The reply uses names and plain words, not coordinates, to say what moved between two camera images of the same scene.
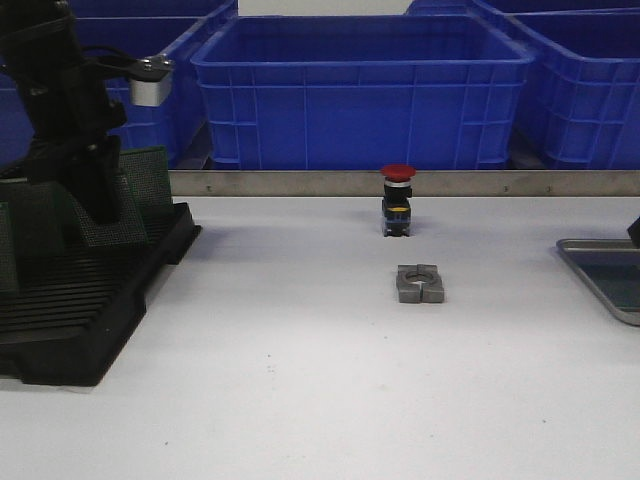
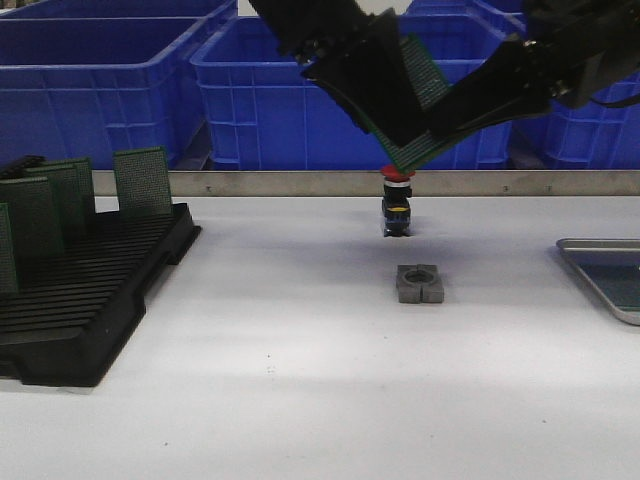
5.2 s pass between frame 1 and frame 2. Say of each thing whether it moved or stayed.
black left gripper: moved
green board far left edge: stayed
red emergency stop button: stayed
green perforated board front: stayed
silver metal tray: stayed
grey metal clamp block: stayed
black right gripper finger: moved
